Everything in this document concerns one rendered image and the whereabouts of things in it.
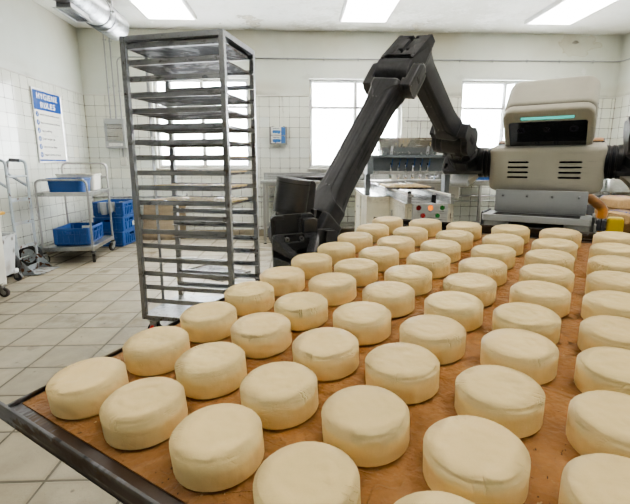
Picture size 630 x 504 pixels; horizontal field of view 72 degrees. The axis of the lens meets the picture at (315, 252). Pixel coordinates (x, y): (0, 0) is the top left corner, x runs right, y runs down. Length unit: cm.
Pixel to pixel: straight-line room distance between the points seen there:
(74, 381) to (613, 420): 32
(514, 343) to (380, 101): 64
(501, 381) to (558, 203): 103
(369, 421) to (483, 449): 6
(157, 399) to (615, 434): 25
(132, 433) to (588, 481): 23
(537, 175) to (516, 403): 108
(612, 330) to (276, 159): 652
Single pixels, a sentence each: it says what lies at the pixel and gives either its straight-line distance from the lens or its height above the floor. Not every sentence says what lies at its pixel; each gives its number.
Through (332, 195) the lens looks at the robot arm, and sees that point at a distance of 79.
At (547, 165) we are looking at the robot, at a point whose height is 110.
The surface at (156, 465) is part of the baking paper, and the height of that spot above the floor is 94.
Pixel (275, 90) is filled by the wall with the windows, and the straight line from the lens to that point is 688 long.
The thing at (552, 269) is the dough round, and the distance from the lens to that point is 51.
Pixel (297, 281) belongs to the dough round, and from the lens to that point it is 47.
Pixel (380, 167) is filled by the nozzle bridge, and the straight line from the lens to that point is 380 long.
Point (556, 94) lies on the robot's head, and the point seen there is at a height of 127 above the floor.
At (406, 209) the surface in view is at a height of 80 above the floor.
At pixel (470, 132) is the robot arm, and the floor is 118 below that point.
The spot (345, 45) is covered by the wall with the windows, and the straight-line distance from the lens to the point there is 703.
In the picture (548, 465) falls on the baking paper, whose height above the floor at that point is 95.
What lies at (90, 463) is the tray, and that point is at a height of 95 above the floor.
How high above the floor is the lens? 110
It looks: 11 degrees down
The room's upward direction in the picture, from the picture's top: straight up
